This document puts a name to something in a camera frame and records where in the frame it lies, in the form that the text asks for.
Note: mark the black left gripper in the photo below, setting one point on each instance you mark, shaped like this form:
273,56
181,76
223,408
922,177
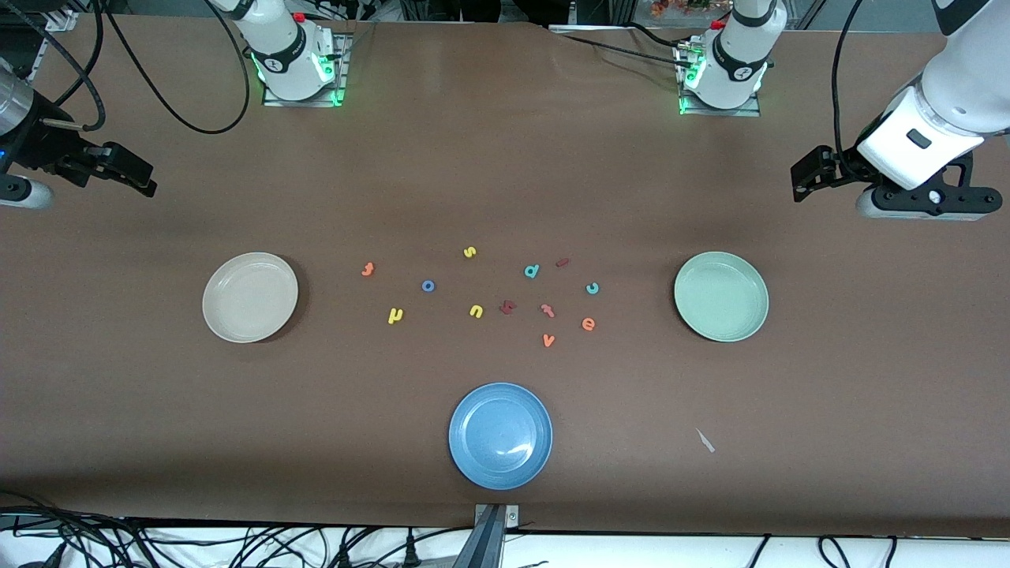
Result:
838,168

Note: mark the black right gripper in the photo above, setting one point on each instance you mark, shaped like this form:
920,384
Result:
41,145

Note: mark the yellow letter h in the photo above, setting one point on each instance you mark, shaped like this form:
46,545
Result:
395,315

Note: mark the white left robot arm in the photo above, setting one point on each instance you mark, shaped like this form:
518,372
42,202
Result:
963,87

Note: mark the pale green plate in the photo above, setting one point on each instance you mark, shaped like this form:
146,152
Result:
721,297

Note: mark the beige brown plate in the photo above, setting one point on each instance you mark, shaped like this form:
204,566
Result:
250,297

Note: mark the orange artificial flowers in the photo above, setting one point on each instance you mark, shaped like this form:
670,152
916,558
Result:
671,8

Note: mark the small white paper scrap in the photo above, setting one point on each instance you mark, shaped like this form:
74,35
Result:
705,441

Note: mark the dark red letter k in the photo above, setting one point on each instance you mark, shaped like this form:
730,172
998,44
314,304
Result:
507,307

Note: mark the blue plate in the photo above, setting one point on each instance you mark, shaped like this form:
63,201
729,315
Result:
500,435

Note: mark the black power plug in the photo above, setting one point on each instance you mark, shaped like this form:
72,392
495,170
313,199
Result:
410,554
345,558

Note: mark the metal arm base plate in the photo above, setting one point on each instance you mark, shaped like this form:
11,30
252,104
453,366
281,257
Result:
341,71
750,110

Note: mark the aluminium frame profile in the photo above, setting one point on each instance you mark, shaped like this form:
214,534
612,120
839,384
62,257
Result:
63,20

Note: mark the metal camera stand bracket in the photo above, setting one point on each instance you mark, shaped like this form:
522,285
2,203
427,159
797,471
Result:
489,544

